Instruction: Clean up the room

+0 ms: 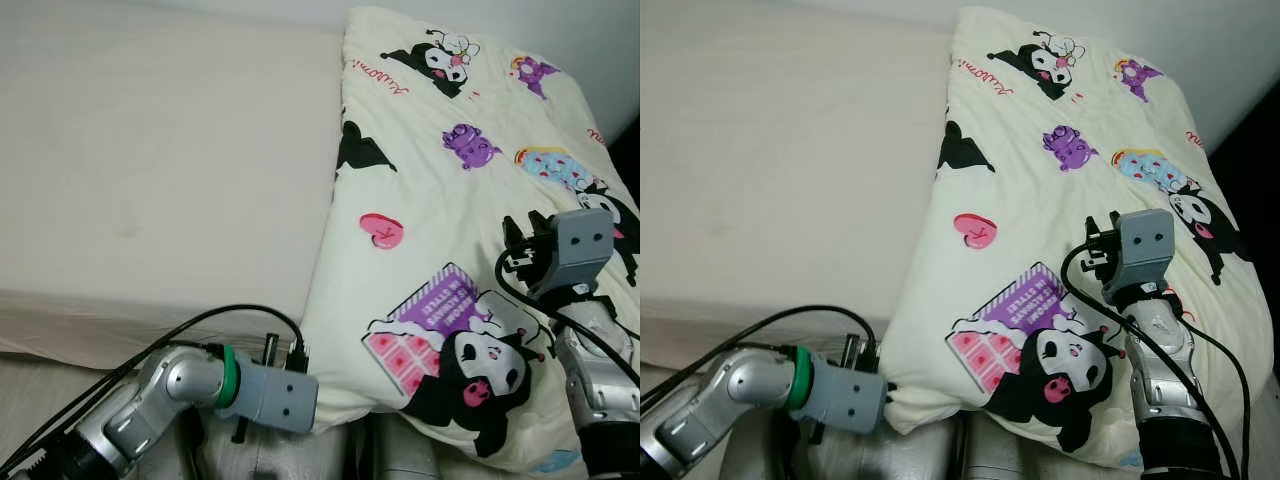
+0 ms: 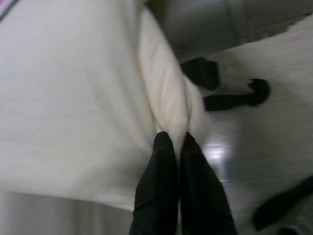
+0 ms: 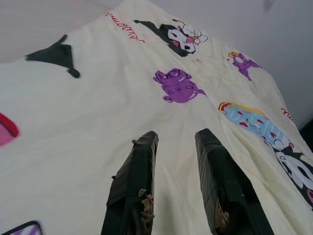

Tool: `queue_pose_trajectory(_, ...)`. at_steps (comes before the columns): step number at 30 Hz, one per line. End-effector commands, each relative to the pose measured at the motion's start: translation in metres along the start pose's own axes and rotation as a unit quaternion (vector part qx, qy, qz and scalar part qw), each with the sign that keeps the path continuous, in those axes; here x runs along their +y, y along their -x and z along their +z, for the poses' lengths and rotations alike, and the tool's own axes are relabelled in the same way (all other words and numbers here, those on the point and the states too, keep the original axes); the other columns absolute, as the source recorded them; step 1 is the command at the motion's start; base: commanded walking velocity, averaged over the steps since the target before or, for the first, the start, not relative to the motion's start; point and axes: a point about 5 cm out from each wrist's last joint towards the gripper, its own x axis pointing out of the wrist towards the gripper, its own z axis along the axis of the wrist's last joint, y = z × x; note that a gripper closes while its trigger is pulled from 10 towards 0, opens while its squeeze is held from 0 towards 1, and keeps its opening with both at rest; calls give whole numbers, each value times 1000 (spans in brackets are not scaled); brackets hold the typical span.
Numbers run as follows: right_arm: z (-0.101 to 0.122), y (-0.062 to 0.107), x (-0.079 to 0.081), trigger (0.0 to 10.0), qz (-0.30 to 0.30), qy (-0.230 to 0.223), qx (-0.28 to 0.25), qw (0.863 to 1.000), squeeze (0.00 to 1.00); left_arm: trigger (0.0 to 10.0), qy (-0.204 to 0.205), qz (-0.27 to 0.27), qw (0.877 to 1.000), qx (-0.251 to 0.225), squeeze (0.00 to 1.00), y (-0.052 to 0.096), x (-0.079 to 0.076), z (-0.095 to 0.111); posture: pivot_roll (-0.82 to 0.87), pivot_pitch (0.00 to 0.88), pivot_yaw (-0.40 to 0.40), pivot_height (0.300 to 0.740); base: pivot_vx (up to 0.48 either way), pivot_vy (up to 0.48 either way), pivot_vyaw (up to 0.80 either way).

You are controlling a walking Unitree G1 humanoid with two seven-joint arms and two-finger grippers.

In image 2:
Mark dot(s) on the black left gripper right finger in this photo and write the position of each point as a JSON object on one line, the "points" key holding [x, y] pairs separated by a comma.
{"points": [[203, 188]]}

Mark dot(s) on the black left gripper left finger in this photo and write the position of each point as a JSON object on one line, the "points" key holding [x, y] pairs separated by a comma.
{"points": [[156, 186]]}

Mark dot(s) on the cream cartoon print blanket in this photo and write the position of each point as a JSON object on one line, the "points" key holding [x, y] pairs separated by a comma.
{"points": [[73, 98]]}

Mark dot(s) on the mattress with beige sheet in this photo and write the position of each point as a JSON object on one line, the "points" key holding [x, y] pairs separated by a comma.
{"points": [[61, 218]]}

